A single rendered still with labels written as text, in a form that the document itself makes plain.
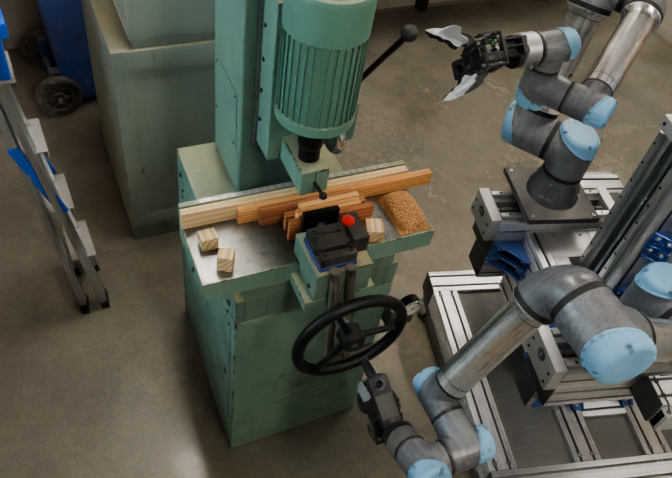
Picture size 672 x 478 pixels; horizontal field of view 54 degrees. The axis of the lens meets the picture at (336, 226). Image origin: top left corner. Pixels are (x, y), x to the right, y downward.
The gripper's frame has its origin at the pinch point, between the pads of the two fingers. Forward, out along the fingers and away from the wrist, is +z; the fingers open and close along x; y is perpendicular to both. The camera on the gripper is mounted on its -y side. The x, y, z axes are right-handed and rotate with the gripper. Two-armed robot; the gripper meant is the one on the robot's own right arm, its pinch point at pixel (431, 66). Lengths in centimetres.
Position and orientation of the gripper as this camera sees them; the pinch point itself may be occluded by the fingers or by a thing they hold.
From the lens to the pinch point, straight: 143.5
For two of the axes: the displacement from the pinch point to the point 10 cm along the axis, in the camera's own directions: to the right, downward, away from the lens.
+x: 2.4, 9.7, -0.3
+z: -9.1, 2.1, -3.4
